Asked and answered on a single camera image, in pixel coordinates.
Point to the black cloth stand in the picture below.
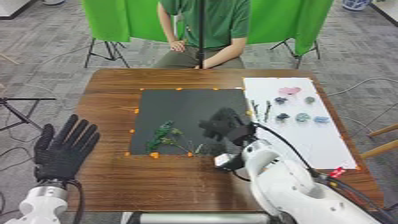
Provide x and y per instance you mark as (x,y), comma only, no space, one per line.
(108,50)
(295,53)

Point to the white sheet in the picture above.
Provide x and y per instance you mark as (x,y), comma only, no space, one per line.
(302,140)

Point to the teal flower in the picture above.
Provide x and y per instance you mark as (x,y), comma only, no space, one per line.
(302,117)

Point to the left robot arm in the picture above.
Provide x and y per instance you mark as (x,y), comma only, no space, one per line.
(41,203)

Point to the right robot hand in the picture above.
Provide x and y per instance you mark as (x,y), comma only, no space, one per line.
(222,125)

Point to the small pale green sprig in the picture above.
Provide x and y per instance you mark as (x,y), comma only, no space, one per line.
(199,149)

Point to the dark blue flower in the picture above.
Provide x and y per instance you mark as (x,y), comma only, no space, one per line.
(280,100)
(282,116)

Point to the black upright pole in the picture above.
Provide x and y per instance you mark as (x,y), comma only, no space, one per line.
(200,33)

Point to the light blue flower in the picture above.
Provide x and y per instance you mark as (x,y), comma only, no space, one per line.
(319,119)

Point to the dark mat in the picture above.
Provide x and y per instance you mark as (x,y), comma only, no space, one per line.
(177,106)

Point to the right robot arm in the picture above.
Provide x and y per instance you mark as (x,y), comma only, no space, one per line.
(289,193)

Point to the broad-leaved green sprig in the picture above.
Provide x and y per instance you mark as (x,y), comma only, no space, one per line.
(160,135)

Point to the blue and white vase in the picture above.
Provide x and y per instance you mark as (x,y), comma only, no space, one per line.
(355,4)

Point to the person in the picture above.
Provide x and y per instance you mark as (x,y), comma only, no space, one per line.
(224,20)

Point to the black folding stand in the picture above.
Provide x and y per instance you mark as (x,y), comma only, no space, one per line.
(23,99)

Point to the thin green sprig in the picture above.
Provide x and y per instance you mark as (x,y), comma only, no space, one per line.
(177,141)

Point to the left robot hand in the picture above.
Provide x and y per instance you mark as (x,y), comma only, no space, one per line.
(62,153)

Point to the wooden chair legs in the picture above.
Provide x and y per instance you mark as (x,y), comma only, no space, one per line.
(378,150)

